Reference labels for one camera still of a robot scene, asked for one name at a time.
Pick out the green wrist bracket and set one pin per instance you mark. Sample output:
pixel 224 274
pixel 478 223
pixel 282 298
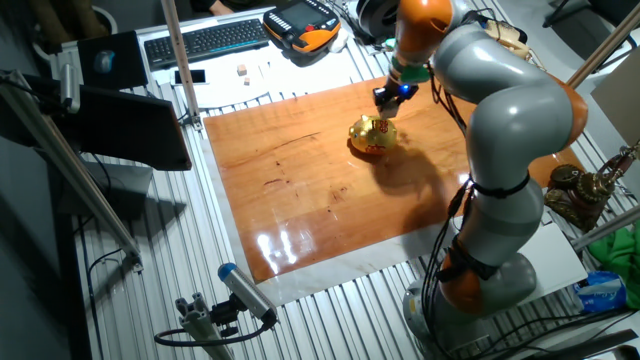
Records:
pixel 415 74

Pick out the white flat board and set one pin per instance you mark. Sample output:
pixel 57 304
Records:
pixel 555 260

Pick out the blue plastic bag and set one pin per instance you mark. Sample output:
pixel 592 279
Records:
pixel 600 292

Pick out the black orange teach pendant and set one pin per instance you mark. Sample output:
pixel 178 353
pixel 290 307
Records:
pixel 300 22

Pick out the green cloth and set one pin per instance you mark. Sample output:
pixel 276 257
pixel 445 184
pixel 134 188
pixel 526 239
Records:
pixel 620 260

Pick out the white rounded object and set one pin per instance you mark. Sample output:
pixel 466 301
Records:
pixel 341 40

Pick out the grey box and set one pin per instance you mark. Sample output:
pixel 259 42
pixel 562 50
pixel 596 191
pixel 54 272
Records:
pixel 620 95

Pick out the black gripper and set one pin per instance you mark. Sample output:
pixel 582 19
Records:
pixel 395 94

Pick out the black flat monitor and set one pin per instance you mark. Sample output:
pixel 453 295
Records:
pixel 135 130

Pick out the silver camera with blue end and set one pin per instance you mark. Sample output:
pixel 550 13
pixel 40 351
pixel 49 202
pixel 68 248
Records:
pixel 247 292

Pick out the aluminium camera stand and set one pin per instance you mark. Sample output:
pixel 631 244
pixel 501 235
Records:
pixel 200 325

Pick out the aluminium frame post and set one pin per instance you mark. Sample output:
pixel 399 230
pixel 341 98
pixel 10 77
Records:
pixel 181 60
pixel 605 47

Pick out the black office chair base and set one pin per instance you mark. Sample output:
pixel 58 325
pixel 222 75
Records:
pixel 590 10

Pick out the silver camera on frame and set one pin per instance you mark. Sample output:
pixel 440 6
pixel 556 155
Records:
pixel 70 87

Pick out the person hand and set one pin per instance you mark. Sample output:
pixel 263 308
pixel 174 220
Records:
pixel 221 7

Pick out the grey computer mouse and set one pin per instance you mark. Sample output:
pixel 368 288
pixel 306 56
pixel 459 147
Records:
pixel 104 62

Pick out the golden piggy bank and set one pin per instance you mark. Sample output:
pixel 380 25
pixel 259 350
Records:
pixel 372 136

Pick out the black mouse pad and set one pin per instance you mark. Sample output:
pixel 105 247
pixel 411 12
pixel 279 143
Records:
pixel 125 55

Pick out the black computer keyboard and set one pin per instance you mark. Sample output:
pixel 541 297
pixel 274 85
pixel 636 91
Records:
pixel 205 42

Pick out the aluminium frame beam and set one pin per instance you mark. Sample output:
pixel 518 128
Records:
pixel 65 160
pixel 607 227

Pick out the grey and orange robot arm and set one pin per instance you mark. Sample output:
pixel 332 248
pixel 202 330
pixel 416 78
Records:
pixel 510 115

